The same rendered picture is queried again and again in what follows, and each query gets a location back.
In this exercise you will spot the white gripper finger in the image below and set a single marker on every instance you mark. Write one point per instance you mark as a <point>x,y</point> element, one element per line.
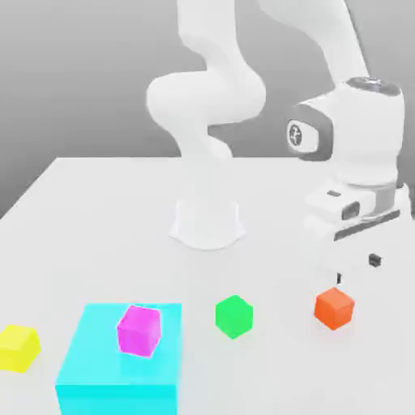
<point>339,278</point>
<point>375,260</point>

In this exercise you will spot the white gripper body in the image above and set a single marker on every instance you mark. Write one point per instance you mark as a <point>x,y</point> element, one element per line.
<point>366,241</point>

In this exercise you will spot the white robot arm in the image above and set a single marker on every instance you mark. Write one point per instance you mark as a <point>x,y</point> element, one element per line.
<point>207,97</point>

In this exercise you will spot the small orange cube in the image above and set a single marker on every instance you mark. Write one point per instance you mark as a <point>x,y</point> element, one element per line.
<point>334,308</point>

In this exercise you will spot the small green cube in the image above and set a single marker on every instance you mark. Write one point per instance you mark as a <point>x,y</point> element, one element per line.
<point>234,317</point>

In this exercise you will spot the small magenta cube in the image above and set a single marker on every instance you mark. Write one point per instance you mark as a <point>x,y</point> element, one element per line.
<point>139,332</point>

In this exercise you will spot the small yellow cube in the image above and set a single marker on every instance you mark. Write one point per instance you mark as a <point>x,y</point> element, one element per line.
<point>17,350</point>

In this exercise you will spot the large cyan box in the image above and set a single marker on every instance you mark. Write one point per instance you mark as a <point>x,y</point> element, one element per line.
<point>103,385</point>

